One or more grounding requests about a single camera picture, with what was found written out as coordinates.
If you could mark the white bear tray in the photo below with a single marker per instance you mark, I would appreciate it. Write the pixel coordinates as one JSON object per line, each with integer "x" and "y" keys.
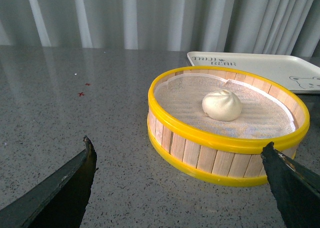
{"x": 293, "y": 73}

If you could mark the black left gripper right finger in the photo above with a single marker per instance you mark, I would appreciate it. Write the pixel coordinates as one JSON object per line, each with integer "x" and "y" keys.
{"x": 295, "y": 188}

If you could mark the yellow rimmed bamboo steamer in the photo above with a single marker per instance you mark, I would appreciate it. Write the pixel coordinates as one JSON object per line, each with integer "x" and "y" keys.
{"x": 214, "y": 158}

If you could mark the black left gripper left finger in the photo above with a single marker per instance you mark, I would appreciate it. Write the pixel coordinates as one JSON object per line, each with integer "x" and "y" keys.
{"x": 60, "y": 200}

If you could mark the grey curtain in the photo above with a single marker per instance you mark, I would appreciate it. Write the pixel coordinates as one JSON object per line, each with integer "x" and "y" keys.
{"x": 280, "y": 27}

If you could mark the white steamed bun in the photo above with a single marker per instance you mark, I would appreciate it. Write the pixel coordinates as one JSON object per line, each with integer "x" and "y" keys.
{"x": 222, "y": 105}

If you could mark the white steamer liner cloth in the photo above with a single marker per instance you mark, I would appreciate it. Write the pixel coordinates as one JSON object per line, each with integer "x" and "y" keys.
{"x": 262, "y": 115}

